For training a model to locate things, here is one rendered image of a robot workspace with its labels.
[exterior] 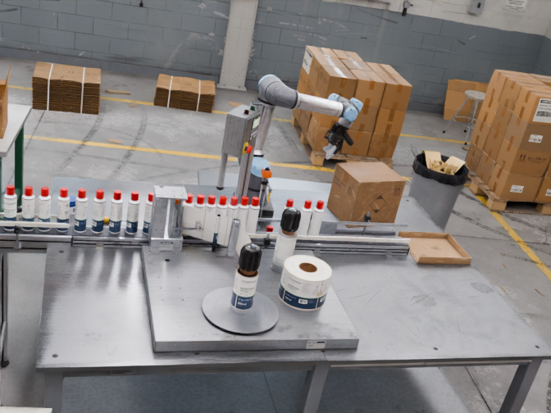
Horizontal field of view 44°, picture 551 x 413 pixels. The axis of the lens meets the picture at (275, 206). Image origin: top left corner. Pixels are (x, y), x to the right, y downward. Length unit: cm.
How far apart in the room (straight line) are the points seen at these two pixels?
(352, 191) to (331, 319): 96
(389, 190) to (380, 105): 301
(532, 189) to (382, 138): 147
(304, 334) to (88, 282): 91
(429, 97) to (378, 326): 653
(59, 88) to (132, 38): 172
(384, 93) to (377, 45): 232
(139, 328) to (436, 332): 125
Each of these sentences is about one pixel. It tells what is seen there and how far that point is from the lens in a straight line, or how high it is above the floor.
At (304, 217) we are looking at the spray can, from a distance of 325.
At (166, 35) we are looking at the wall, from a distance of 842.
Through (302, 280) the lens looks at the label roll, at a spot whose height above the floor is 102.
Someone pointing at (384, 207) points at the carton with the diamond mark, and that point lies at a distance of 367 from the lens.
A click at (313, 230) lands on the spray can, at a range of 330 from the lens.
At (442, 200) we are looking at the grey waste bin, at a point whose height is 39.
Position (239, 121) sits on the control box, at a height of 145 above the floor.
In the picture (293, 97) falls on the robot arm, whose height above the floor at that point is 148.
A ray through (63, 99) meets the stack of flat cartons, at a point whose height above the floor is 12.
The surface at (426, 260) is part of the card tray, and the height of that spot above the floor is 85.
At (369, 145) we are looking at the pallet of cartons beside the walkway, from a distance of 671.
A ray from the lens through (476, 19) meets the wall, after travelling 916.
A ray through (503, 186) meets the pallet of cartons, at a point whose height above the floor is 26.
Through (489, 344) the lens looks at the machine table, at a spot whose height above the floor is 83.
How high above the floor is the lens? 244
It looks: 26 degrees down
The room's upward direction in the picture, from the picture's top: 11 degrees clockwise
